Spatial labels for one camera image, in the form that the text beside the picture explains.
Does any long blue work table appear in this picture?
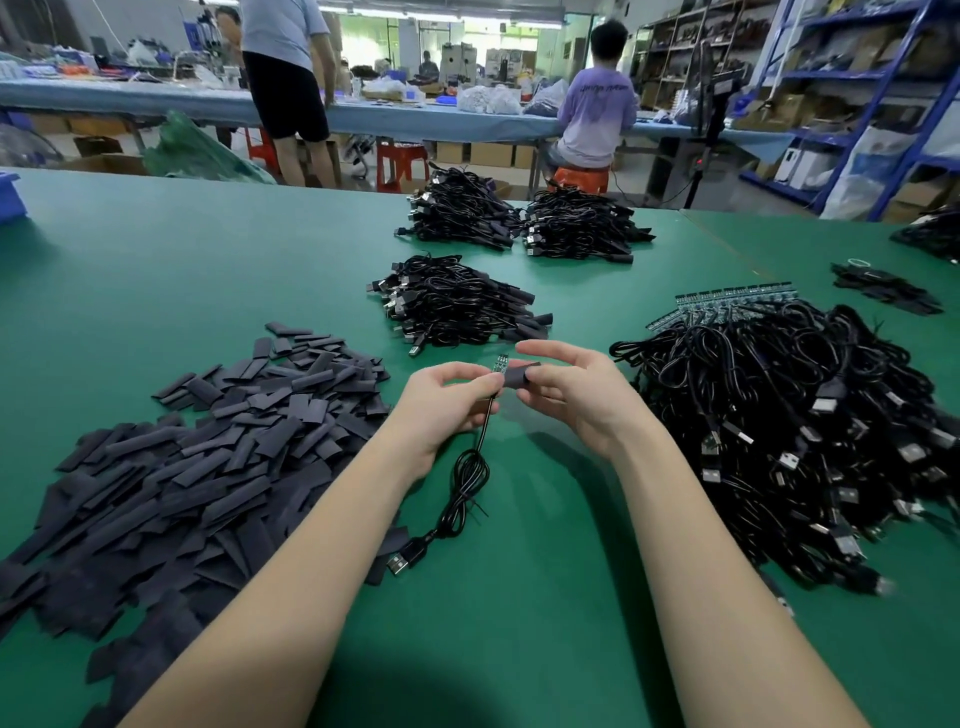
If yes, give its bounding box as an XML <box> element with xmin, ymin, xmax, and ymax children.
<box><xmin>0</xmin><ymin>78</ymin><xmax>797</xmax><ymax>159</ymax></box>

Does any black usb cable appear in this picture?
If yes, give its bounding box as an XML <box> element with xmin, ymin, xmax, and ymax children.
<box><xmin>385</xmin><ymin>382</ymin><xmax>500</xmax><ymax>579</ymax></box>

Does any white plastic bag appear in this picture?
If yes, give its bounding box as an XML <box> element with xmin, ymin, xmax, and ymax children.
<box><xmin>820</xmin><ymin>132</ymin><xmax>914</xmax><ymax>222</ymax></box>

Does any bundle of black cables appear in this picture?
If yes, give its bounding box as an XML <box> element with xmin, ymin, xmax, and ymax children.
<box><xmin>396</xmin><ymin>165</ymin><xmax>525</xmax><ymax>252</ymax></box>
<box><xmin>520</xmin><ymin>184</ymin><xmax>657</xmax><ymax>266</ymax></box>

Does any heap of finished black cables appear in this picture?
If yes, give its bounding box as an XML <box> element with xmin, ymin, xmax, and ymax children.
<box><xmin>369</xmin><ymin>253</ymin><xmax>555</xmax><ymax>357</ymax></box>

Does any green plastic bag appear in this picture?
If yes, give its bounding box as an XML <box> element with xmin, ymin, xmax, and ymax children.
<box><xmin>142</xmin><ymin>109</ymin><xmax>278</xmax><ymax>185</ymax></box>

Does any huge heap of black cables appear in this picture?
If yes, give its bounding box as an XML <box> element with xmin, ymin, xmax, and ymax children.
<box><xmin>892</xmin><ymin>210</ymin><xmax>960</xmax><ymax>266</ymax></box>

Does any person's right forearm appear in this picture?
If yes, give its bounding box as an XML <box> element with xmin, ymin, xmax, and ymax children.
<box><xmin>618</xmin><ymin>435</ymin><xmax>872</xmax><ymax>728</ymax></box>

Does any large pile of black cables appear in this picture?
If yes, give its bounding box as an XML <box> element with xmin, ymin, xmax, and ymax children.
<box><xmin>610</xmin><ymin>292</ymin><xmax>960</xmax><ymax>602</ymax></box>

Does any person's right hand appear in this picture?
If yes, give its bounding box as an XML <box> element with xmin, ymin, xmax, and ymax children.
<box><xmin>510</xmin><ymin>339</ymin><xmax>665</xmax><ymax>470</ymax></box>

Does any blue plastic bin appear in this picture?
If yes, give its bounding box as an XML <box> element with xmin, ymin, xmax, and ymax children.
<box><xmin>0</xmin><ymin>171</ymin><xmax>29</xmax><ymax>227</ymax></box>

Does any pile of black sleeve strips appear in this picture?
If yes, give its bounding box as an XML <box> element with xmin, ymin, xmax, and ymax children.
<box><xmin>0</xmin><ymin>321</ymin><xmax>414</xmax><ymax>728</ymax></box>

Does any open cardboard box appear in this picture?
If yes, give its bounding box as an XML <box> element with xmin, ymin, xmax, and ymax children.
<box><xmin>60</xmin><ymin>151</ymin><xmax>149</xmax><ymax>176</ymax></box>

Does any blue metal shelving rack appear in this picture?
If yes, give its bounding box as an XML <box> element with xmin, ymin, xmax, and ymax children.
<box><xmin>739</xmin><ymin>0</ymin><xmax>960</xmax><ymax>224</ymax></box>

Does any dark storage shelf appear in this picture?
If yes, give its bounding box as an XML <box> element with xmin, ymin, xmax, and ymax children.
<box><xmin>633</xmin><ymin>4</ymin><xmax>774</xmax><ymax>114</ymax></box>

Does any small bundle of cables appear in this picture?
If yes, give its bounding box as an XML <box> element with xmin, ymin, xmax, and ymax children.
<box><xmin>831</xmin><ymin>259</ymin><xmax>947</xmax><ymax>317</ymax></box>

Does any black tripod stand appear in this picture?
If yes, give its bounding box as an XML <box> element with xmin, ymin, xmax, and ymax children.
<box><xmin>652</xmin><ymin>52</ymin><xmax>749</xmax><ymax>212</ymax></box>

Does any person's left forearm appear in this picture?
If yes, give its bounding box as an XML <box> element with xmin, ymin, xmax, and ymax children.
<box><xmin>123</xmin><ymin>442</ymin><xmax>429</xmax><ymax>728</ymax></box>

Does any orange plastic stool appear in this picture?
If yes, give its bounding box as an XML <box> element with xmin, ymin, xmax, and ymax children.
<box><xmin>552</xmin><ymin>165</ymin><xmax>612</xmax><ymax>197</ymax></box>

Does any person's left hand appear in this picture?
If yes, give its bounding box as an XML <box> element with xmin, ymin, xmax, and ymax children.
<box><xmin>375</xmin><ymin>361</ymin><xmax>509</xmax><ymax>479</ymax></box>

